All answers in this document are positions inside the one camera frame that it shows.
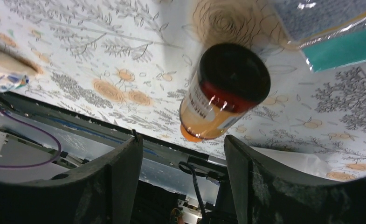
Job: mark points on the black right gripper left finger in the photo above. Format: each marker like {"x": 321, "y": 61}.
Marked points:
{"x": 101, "y": 191}

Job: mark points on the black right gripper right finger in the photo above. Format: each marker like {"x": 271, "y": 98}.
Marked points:
{"x": 266, "y": 191}

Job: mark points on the brown medicine bottle orange cap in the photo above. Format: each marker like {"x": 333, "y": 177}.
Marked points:
{"x": 230, "y": 81}

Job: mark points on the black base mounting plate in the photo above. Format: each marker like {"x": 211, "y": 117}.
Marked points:
{"x": 90, "y": 138}

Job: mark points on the striped bandage packet stack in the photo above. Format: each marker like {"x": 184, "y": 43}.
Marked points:
{"x": 16, "y": 72}

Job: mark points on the clear bag teal item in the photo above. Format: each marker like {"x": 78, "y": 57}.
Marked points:
{"x": 329, "y": 33}

